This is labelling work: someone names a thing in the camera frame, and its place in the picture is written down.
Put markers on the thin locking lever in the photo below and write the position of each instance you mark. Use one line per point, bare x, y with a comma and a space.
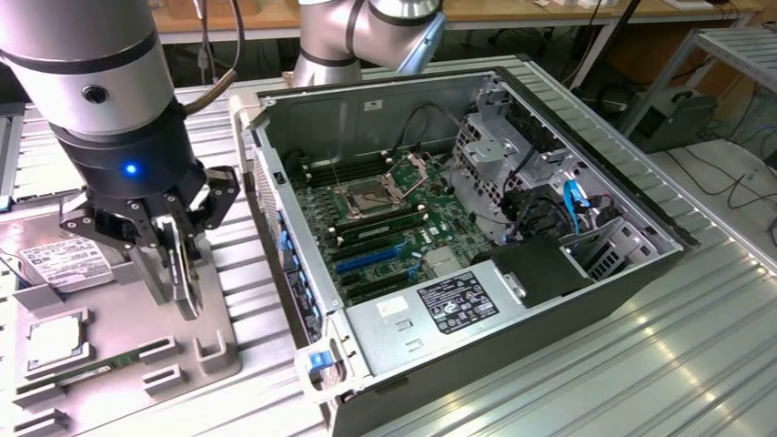
334, 168

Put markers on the CPU socket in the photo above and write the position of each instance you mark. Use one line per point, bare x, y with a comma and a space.
363, 200

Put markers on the grey metal disk bay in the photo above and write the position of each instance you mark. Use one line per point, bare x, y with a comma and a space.
485, 150

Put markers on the grey parts rack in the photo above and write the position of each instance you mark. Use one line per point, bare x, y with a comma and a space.
121, 318

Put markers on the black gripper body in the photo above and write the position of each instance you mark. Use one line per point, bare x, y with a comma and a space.
133, 164

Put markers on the open black PC case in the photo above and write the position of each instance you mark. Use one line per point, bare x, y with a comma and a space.
485, 364

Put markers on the silver chipset heatsink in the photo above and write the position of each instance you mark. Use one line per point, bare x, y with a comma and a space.
445, 261

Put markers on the grey power supply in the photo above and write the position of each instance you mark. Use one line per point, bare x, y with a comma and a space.
425, 328

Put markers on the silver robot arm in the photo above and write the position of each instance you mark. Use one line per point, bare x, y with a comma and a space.
72, 68

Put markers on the silver hard disk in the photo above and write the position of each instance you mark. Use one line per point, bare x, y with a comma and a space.
60, 264

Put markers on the black floor device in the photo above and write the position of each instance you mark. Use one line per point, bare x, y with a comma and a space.
673, 118

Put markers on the black plastic shroud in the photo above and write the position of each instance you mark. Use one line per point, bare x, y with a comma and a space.
539, 268

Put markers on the wooden desk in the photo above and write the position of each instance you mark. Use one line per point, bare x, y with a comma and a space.
546, 16

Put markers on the plain green RAM stick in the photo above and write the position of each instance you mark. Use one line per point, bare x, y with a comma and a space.
90, 368

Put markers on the silver CPU chip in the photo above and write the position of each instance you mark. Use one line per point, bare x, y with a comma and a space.
54, 341

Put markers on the green motherboard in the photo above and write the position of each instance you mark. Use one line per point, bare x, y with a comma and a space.
437, 232

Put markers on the silver socket cover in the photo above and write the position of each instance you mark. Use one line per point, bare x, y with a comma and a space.
411, 173

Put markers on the metal slat side table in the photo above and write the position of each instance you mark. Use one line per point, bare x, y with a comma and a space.
739, 45

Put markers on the blue case latch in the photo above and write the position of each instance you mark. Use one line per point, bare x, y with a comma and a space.
318, 362

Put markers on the RAM stick with white label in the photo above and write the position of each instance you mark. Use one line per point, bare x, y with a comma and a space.
375, 230

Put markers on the blue expansion slot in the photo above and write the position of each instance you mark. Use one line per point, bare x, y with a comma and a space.
370, 259

